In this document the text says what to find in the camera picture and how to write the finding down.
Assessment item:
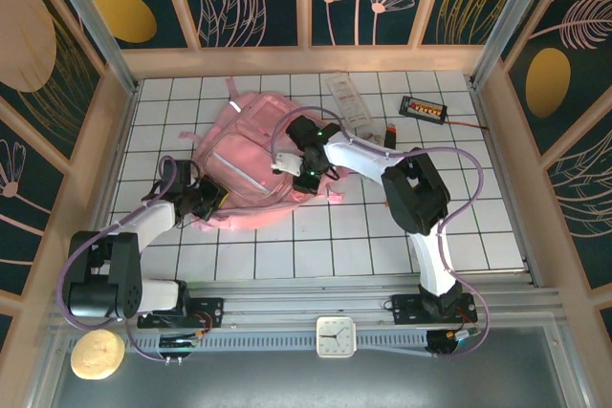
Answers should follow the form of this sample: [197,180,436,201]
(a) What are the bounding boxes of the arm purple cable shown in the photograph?
[271,105,492,360]
[56,154,176,362]

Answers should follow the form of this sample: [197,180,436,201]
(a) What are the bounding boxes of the black wiring hub with connectors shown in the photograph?
[157,331,205,362]
[426,329,481,360]

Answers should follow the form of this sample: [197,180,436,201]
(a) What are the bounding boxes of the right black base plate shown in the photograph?
[390,293,478,326]

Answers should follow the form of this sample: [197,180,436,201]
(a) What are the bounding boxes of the round beige bread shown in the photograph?
[70,329,126,382]

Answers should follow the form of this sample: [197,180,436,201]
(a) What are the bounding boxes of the aluminium mounting rail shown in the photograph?
[52,286,563,328]

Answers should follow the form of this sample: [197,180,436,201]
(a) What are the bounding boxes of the pink student backpack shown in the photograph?
[179,75,344,232]

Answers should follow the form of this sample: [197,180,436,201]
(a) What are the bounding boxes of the clear ruler pouch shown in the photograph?
[326,74,375,131]

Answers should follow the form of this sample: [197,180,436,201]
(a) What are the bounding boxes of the black battery connector board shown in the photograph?
[400,96,448,124]

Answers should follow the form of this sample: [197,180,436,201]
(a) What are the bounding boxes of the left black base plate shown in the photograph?
[137,297,225,331]

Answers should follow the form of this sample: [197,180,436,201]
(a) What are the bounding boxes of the aluminium frame post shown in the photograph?
[470,0,560,89]
[40,0,141,94]

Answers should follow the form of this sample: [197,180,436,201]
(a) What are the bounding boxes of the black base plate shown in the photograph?
[137,297,225,331]
[390,293,478,326]

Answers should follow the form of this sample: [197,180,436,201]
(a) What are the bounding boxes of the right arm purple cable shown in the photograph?
[271,105,492,360]

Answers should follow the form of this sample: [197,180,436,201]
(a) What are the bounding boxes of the thin red cable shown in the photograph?
[444,118,490,132]

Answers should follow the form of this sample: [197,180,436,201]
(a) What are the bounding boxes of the white square clock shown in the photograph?
[316,315,358,358]

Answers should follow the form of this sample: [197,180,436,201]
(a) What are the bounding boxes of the aluminium side rail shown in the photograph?
[76,82,141,294]
[470,82,544,285]

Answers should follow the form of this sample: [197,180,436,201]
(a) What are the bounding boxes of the grey metal sheet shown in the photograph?
[28,326,594,408]

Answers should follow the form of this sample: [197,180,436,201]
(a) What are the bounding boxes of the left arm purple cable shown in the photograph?
[56,154,176,362]

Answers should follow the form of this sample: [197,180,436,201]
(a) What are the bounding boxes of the grey slotted cable duct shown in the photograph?
[66,331,431,355]

